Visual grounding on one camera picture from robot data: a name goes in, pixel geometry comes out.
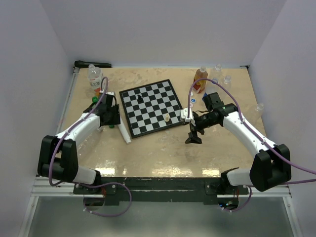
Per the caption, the white tube bottle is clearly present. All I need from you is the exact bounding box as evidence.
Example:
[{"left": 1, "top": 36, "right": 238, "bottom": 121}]
[{"left": 118, "top": 122, "right": 131, "bottom": 144}]

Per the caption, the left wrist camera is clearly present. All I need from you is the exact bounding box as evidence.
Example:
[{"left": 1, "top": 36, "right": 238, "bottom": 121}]
[{"left": 99, "top": 90, "right": 116, "bottom": 97}]

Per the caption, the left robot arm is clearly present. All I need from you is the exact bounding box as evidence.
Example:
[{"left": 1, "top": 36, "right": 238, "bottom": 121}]
[{"left": 37, "top": 92, "right": 120, "bottom": 194}]

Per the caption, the green plastic bottle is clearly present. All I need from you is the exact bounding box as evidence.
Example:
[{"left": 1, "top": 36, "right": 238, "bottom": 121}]
[{"left": 91, "top": 96, "right": 116, "bottom": 129}]

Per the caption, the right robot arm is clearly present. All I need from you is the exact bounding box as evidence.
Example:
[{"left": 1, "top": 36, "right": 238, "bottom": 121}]
[{"left": 180, "top": 93, "right": 291, "bottom": 194}]

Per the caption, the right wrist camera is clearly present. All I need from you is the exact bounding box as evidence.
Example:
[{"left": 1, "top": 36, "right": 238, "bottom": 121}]
[{"left": 180, "top": 108, "right": 195, "bottom": 124}]

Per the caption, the black chess piece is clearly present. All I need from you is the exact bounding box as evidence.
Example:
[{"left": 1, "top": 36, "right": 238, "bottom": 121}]
[{"left": 137, "top": 95, "right": 143, "bottom": 103}]

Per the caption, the cream chess piece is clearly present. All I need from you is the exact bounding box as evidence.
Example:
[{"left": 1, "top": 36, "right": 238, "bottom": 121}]
[{"left": 164, "top": 114, "right": 170, "bottom": 122}]

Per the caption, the black white chessboard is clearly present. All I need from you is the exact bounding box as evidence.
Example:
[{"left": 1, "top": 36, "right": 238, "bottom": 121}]
[{"left": 119, "top": 79, "right": 182, "bottom": 138}]

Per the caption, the clear bottle back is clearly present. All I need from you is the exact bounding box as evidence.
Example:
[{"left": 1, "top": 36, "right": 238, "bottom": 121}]
[{"left": 213, "top": 64, "right": 223, "bottom": 80}]

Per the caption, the clear crushed plastic bottle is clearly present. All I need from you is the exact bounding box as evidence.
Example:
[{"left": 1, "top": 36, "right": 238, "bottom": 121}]
[{"left": 248, "top": 103, "right": 264, "bottom": 123}]

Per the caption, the orange label tea bottle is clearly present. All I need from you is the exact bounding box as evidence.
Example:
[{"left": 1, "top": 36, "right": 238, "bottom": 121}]
[{"left": 87, "top": 64, "right": 103, "bottom": 96}]

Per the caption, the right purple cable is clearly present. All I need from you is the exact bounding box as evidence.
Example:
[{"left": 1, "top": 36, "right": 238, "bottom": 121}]
[{"left": 187, "top": 78, "right": 316, "bottom": 185}]

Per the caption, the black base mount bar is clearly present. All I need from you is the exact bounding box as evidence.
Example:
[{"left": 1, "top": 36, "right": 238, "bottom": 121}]
[{"left": 74, "top": 177, "right": 249, "bottom": 206}]

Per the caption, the amber red label bottle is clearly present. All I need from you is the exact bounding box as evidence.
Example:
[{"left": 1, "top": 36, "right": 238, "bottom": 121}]
[{"left": 193, "top": 67, "right": 208, "bottom": 93}]

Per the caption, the loose purple cable loop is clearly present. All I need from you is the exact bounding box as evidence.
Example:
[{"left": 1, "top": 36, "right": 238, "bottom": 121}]
[{"left": 83, "top": 182, "right": 132, "bottom": 217}]

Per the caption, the Pepsi label clear bottle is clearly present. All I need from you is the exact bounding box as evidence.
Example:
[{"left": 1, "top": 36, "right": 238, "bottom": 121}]
[{"left": 202, "top": 82, "right": 218, "bottom": 99}]

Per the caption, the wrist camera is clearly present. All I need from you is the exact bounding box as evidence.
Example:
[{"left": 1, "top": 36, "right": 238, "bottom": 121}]
[
  {"left": 99, "top": 90, "right": 116, "bottom": 97},
  {"left": 180, "top": 108, "right": 195, "bottom": 124}
]

